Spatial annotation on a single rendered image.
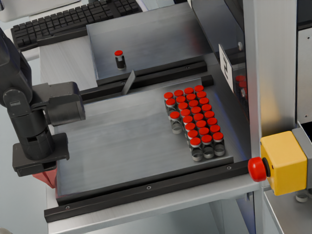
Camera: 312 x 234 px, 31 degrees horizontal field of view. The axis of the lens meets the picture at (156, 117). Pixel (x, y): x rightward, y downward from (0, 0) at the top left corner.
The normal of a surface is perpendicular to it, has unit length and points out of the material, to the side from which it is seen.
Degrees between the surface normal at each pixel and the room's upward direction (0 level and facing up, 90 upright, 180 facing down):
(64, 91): 6
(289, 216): 0
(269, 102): 90
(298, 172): 90
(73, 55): 0
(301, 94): 90
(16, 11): 90
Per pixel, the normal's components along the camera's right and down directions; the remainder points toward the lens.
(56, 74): -0.15, -0.75
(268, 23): 0.18, 0.62
